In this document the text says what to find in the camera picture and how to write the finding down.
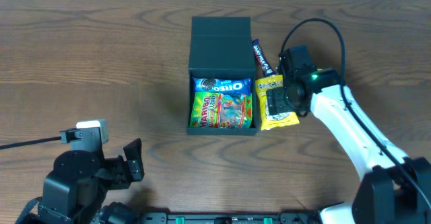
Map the blue Oreo cookie pack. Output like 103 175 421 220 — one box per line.
193 78 252 95

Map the black gift box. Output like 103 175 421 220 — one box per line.
186 16 260 136

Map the Haribo gummy candy bag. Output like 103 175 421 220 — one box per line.
189 92 253 128

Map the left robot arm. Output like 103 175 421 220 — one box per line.
15 139 145 223

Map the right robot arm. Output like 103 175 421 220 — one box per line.
267 46 430 223

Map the purple Dairy Milk bar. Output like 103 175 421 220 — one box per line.
252 39 276 77

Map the yellow Mentos bottle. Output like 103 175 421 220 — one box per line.
315 68 333 73

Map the yellow Hacks candy bag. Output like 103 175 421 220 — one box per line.
256 75 300 130

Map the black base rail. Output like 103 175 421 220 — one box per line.
96 202 324 224

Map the left black cable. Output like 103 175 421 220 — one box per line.
0 135 63 151

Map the black cable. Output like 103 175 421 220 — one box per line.
0 135 63 151
279 17 431 211

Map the right black cable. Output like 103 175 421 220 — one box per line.
279 17 431 211

